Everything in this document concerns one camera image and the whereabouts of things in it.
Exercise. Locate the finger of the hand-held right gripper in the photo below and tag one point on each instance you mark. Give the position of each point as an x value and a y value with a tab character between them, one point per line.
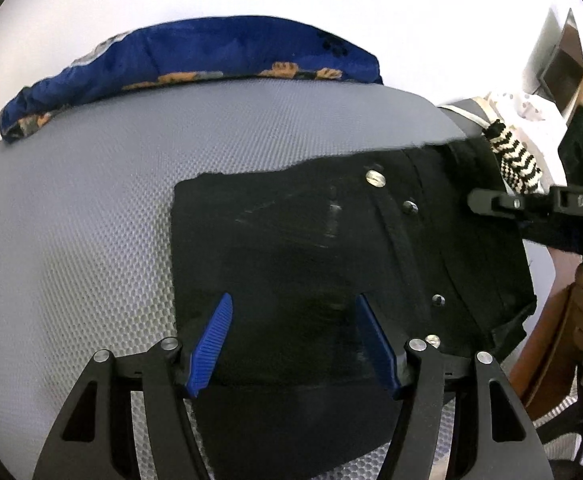
506	202

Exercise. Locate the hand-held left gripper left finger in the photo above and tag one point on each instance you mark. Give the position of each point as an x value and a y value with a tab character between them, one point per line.
211	345

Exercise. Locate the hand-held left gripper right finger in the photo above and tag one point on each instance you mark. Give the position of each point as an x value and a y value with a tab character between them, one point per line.
379	350

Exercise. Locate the black pants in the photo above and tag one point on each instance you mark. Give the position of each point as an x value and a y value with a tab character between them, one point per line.
281	260

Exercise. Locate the black white striped cloth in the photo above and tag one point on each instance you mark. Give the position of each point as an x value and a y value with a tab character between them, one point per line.
514	160

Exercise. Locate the white dotted cloth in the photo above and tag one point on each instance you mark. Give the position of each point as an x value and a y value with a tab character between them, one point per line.
536	115

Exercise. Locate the grey cloth white trim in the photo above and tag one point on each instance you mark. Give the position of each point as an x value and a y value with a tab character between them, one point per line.
464	115

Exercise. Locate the brown wooden furniture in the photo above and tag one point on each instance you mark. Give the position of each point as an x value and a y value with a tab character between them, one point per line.
546	340

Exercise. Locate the grey mesh mattress pad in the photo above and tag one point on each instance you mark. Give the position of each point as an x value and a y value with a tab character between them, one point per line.
96	200

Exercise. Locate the blue paw print blanket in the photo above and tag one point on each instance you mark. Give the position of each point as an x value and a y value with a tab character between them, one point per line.
171	55

